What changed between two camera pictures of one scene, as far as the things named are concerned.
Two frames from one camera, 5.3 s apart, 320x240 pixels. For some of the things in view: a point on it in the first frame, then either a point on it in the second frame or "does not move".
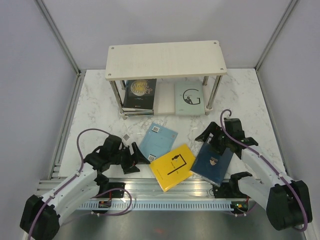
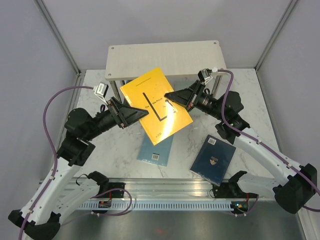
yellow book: x=172 y=170 → x=165 y=116
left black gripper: x=140 y=159 → x=126 y=115
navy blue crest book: x=210 y=165 does not move
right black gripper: x=215 y=129 → x=187 y=98
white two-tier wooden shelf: x=179 y=60 does not move
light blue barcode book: x=157 y=141 does not move
